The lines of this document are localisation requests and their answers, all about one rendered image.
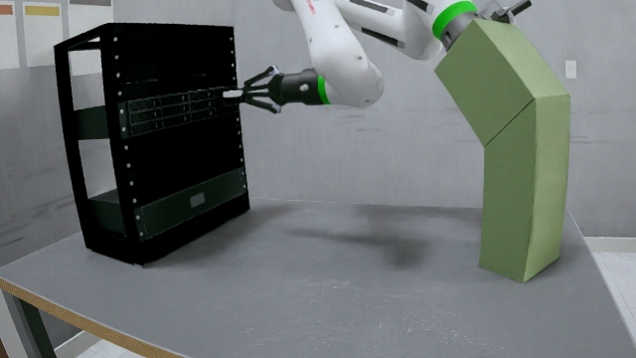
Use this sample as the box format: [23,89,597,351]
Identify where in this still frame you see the black server rack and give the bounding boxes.
[54,23,250,268]

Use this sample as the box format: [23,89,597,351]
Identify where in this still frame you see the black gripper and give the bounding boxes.
[224,66,302,114]

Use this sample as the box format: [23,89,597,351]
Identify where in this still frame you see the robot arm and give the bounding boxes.
[272,0,532,107]

